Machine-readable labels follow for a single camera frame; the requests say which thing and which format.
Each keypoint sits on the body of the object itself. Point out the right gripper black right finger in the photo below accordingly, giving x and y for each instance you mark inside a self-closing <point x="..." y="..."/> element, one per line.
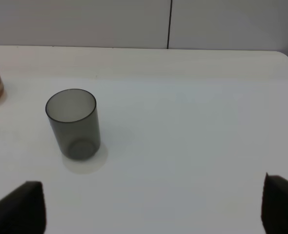
<point x="274" y="209"/>

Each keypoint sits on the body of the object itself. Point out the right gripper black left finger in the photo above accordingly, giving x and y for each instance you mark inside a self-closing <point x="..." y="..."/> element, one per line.
<point x="23" y="211"/>

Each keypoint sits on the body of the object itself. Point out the grey translucent plastic cup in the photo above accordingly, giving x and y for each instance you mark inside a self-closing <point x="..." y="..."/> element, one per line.
<point x="73" y="117"/>

